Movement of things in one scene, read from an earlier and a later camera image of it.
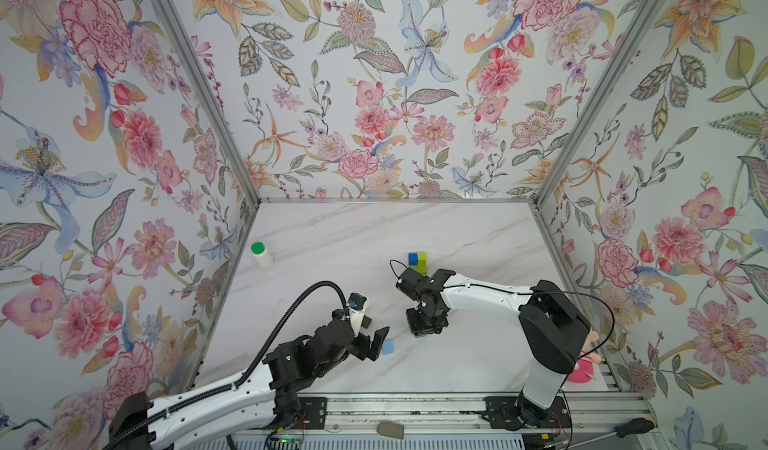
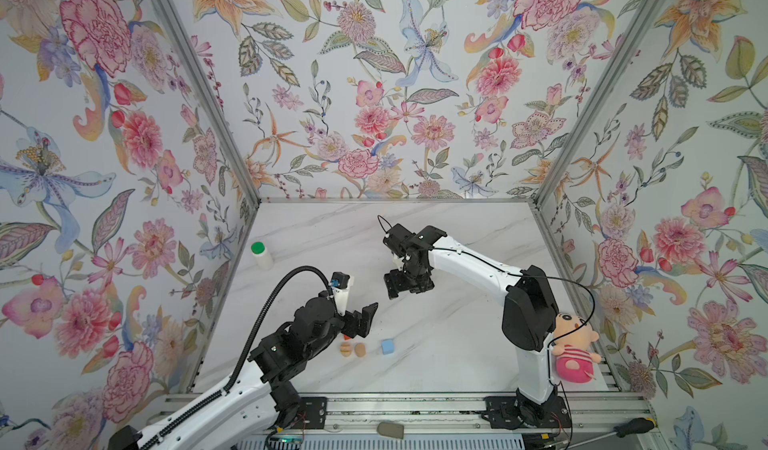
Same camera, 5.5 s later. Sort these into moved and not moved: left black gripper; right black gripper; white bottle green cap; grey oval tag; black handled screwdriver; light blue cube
Moved: left black gripper; right black gripper
Not moved: light blue cube; white bottle green cap; grey oval tag; black handled screwdriver
